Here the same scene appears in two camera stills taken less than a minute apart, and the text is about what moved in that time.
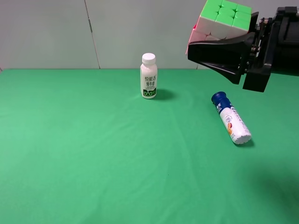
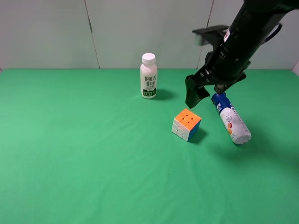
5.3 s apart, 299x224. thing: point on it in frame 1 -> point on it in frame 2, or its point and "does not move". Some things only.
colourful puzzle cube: [220, 20] -> [186, 125]
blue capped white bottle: [235, 126] does not move
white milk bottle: [148, 76] does not move
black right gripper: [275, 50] -> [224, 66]
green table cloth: [82, 146] does not move
